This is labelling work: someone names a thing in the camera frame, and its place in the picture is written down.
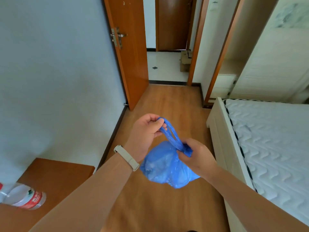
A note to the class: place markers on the person's right hand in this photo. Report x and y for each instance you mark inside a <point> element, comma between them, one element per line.
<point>200,158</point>

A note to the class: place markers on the person's left hand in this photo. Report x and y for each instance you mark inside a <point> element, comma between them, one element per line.
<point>142,137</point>

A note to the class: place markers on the person's right fingers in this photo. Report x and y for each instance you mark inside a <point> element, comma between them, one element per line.
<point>184,152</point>

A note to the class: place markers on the person's left thumb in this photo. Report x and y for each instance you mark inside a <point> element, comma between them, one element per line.
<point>154,126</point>

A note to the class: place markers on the blue plastic bag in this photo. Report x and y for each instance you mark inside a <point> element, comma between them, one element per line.
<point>166,166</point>

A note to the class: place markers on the person's left forearm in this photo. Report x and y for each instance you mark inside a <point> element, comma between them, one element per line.
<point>91,198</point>

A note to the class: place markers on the person's right forearm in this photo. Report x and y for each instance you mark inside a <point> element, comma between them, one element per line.
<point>251,202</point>

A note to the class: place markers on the beige wristband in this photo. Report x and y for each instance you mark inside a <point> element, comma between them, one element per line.
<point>126,158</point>

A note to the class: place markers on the cardboard box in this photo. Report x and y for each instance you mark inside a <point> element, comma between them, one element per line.
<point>185,60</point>

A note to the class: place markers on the white drawer cabinet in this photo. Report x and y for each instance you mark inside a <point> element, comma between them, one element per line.
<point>223,85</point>

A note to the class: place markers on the open brown wooden door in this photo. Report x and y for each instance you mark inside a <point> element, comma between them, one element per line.
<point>131,50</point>

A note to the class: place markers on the white quilted mattress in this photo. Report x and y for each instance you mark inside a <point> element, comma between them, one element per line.
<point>272,152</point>

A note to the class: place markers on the closed brown wooden door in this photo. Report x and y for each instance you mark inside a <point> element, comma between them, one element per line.
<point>175,24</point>

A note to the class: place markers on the brown wooden side table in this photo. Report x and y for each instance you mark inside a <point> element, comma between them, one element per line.
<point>41,190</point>

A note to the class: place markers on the white wardrobe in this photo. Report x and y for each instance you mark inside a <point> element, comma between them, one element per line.
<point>275,53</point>

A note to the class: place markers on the clear plastic water bottle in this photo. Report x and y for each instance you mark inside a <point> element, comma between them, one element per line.
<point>25,196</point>

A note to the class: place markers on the white bed frame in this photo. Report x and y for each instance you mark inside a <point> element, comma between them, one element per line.
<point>223,142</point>

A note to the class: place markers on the brown wooden door frame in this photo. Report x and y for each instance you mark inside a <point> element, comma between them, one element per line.
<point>196,41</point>

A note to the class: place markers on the white wall switch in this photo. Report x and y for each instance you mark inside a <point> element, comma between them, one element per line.
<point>213,6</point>

